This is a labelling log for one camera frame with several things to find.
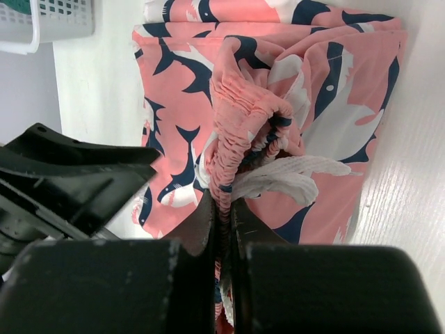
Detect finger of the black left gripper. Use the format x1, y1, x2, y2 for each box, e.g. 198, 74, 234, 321
1, 123, 160, 240

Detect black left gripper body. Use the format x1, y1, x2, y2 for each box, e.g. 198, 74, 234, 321
1, 184, 118, 276

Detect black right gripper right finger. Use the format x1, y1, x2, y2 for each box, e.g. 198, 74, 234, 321
232, 200, 442, 333

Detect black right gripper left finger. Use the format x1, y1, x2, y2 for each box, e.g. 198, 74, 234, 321
1, 193, 216, 333

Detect green shorts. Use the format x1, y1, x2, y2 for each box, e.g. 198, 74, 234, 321
1, 0, 31, 15

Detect pink shark print shorts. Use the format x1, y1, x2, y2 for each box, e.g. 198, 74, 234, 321
132, 1, 407, 333

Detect white plastic basket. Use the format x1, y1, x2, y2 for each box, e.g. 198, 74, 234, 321
1, 0, 95, 55

